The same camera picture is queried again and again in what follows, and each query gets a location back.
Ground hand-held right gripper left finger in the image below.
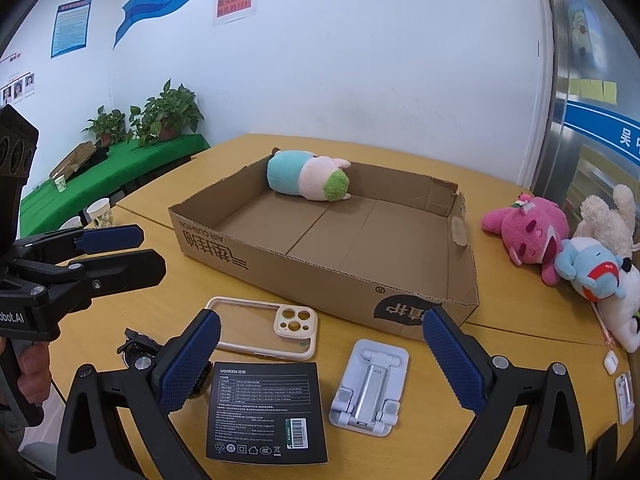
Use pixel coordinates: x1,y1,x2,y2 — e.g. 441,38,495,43
56,308,222,480

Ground large potted plant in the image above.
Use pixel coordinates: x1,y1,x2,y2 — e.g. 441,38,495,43
127,79,205,148

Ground brown cardboard box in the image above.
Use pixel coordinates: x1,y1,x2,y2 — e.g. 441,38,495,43
167,152,480,343

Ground blue plush toy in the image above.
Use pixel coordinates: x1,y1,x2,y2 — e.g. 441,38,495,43
554,237,626,303

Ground blue notice poster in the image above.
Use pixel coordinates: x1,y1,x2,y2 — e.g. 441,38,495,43
50,0,93,58

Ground black product box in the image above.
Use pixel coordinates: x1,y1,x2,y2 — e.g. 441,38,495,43
206,360,329,463

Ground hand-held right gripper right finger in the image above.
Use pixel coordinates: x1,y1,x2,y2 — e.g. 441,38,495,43
422,306,588,480

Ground clear beige phone case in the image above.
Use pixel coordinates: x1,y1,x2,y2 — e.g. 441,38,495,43
205,296,318,362

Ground red wall sign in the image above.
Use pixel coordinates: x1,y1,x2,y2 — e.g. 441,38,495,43
214,0,255,26

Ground wooden desktop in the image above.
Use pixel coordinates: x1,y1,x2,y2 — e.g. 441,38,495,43
50,132,640,480

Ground white plush toy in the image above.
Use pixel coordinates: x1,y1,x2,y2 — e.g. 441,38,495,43
595,260,640,353

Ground black ring phone holder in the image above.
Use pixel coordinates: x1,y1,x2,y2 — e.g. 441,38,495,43
117,328,213,397

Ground flat cardboard carton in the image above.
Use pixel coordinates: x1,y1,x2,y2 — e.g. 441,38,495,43
49,141,97,181

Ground photo notice sheets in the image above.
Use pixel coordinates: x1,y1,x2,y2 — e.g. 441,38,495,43
0,52,38,106

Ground blue wave wall decal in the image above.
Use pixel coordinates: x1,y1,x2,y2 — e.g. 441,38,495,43
112,0,476,51

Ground person's left hand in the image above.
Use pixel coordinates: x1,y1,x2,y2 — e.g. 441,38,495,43
20,341,52,397

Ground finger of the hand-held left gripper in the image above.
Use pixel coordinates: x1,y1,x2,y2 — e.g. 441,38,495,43
35,249,167,331
12,225,145,268

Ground small potted plant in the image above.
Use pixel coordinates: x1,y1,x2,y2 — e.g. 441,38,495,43
82,106,126,148

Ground yellow sticky notes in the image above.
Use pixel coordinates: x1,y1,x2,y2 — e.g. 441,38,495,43
567,78,618,103

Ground teal pink green plush toy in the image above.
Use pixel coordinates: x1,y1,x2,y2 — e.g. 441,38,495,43
266,147,352,203

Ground blue door band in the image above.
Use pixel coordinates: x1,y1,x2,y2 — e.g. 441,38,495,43
564,100,640,161

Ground cartoon door poster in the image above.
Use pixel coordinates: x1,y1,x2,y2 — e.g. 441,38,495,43
567,0,603,68

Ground white folding phone stand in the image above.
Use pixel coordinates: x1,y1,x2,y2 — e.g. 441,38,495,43
329,338,410,436

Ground beige rabbit plush toy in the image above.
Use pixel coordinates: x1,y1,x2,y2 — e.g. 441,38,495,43
572,184,638,256

